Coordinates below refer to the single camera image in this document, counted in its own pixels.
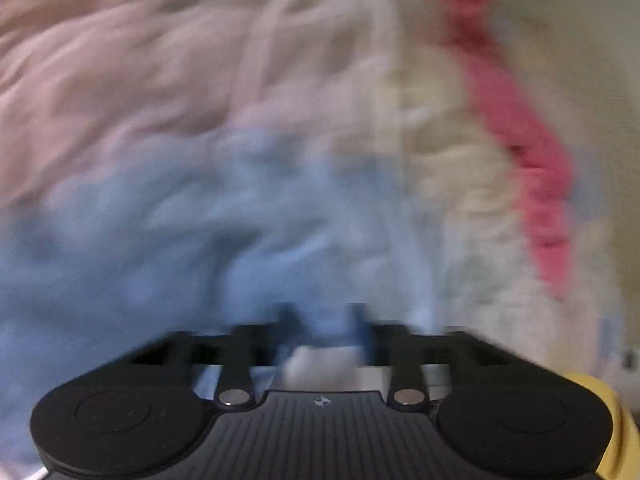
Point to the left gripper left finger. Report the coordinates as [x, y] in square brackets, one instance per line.
[255, 345]

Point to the yellow object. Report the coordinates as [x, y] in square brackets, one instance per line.
[621, 458]

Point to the pink bed quilt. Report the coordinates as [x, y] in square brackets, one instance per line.
[85, 80]

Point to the light blue blanket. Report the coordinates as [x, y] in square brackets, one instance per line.
[202, 234]

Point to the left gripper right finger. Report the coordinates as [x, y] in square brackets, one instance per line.
[392, 346]

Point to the red pink garment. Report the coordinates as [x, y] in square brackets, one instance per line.
[542, 166]

